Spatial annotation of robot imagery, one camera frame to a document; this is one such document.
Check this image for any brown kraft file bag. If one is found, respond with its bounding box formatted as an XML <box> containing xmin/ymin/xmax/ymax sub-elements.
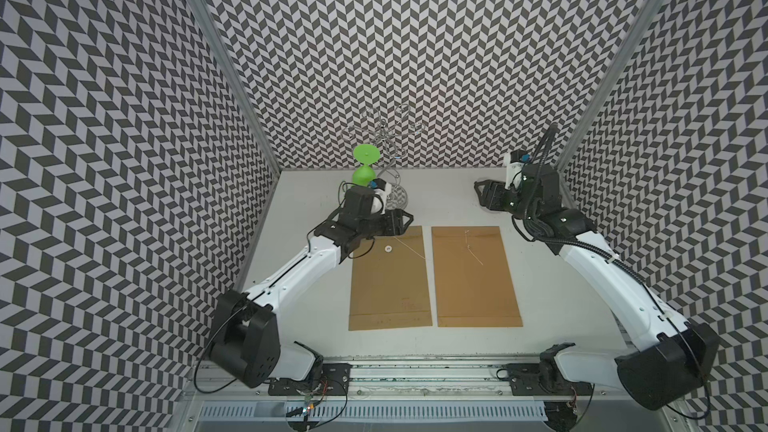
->
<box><xmin>431</xmin><ymin>226</ymin><xmax>523</xmax><ymax>328</ymax></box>

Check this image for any chrome wire glass rack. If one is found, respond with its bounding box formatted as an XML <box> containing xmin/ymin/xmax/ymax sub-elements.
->
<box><xmin>342</xmin><ymin>103</ymin><xmax>424</xmax><ymax>209</ymax></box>

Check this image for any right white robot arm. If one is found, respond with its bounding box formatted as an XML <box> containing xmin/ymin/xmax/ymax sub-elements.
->
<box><xmin>473</xmin><ymin>161</ymin><xmax>720</xmax><ymax>411</ymax></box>

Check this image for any green plastic wine glass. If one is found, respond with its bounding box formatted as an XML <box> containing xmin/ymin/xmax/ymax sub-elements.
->
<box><xmin>352</xmin><ymin>144</ymin><xmax>381</xmax><ymax>187</ymax></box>

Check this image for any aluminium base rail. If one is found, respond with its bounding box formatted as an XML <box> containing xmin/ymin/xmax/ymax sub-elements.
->
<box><xmin>219</xmin><ymin>357</ymin><xmax>695</xmax><ymax>431</ymax></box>

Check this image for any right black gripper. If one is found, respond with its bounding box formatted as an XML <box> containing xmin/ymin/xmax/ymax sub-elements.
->
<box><xmin>472</xmin><ymin>179</ymin><xmax>537</xmax><ymax>224</ymax></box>

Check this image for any black corrugated cable hose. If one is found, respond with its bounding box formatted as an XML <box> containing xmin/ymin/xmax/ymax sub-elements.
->
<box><xmin>521</xmin><ymin>122</ymin><xmax>559</xmax><ymax>217</ymax></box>

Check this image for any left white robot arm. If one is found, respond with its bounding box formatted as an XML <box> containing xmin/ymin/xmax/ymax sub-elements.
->
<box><xmin>202</xmin><ymin>179</ymin><xmax>413</xmax><ymax>388</ymax></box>

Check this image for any white closure string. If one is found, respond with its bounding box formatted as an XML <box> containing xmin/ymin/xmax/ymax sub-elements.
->
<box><xmin>463</xmin><ymin>229</ymin><xmax>485</xmax><ymax>266</ymax></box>

